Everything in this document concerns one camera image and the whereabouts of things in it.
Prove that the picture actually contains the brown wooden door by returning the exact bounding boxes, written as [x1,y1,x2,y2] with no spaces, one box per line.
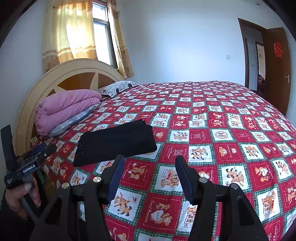
[263,27,291,115]

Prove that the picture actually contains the black pants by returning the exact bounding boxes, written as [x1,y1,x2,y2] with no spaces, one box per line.
[73,119,157,167]

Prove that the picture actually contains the cream wooden headboard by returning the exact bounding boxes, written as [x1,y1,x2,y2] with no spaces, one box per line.
[14,59,124,155]

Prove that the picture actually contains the yellow curtain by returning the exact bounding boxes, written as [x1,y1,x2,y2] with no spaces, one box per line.
[42,1,97,72]

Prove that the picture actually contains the person left hand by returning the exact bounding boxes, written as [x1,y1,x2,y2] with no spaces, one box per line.
[4,177,41,219]

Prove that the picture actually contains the red patchwork bedspread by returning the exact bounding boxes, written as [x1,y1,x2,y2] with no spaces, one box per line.
[31,81,295,240]

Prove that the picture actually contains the grey patterned pillow under quilt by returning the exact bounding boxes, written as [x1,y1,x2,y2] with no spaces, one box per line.
[46,104,99,137]

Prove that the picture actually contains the window with frame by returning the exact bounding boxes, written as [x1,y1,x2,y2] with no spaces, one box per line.
[92,1,117,69]

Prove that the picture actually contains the pink folded quilt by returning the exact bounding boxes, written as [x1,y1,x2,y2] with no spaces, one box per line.
[34,89,102,136]

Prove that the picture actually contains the red door decoration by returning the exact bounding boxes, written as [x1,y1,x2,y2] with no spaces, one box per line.
[273,42,283,58]

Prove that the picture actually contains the white patterned pillow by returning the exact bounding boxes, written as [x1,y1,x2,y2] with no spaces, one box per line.
[97,80,138,97]

